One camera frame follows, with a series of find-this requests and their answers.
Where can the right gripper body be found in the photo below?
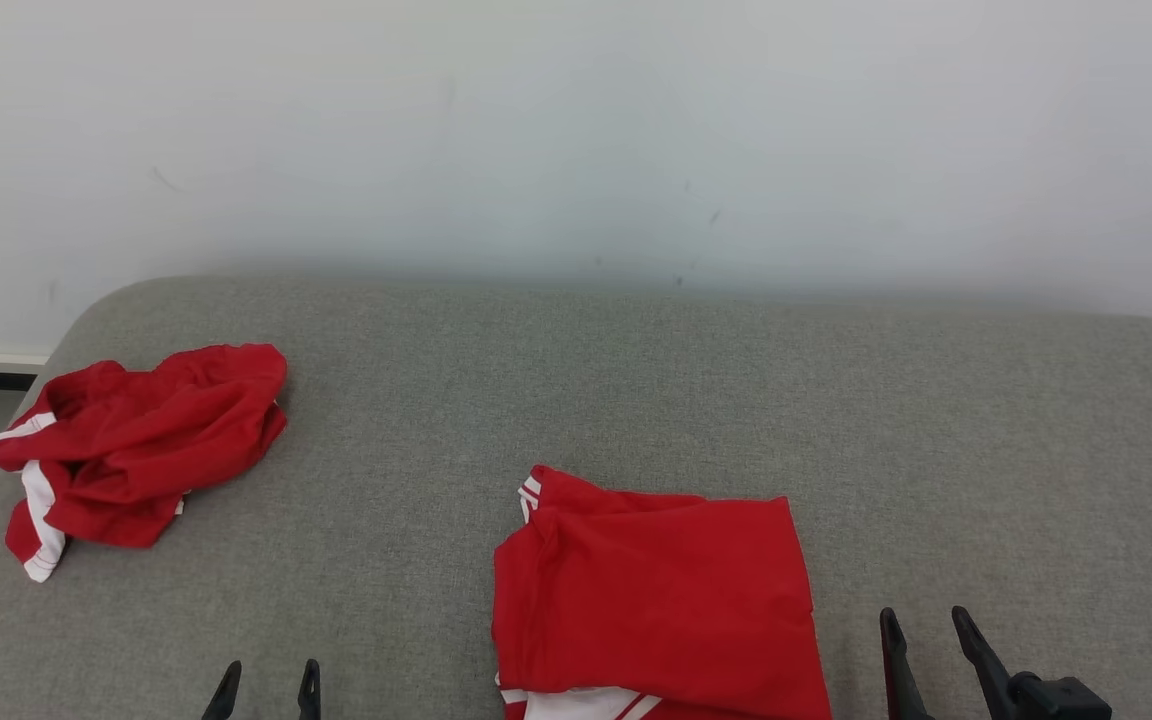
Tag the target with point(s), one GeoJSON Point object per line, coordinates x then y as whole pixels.
{"type": "Point", "coordinates": [1061, 700]}

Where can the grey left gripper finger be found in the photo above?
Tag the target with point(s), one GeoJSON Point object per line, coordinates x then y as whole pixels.
{"type": "Point", "coordinates": [309, 695]}
{"type": "Point", "coordinates": [224, 700]}

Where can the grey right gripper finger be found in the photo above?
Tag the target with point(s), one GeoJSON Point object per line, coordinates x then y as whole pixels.
{"type": "Point", "coordinates": [901, 680]}
{"type": "Point", "coordinates": [986, 660]}

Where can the red basketball jersey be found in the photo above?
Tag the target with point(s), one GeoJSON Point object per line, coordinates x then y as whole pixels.
{"type": "Point", "coordinates": [656, 600]}

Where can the red shorts white stripes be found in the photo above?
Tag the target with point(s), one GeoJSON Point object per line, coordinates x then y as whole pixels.
{"type": "Point", "coordinates": [156, 440]}

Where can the grey fabric sofa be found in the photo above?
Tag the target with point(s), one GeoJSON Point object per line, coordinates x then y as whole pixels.
{"type": "Point", "coordinates": [636, 380]}

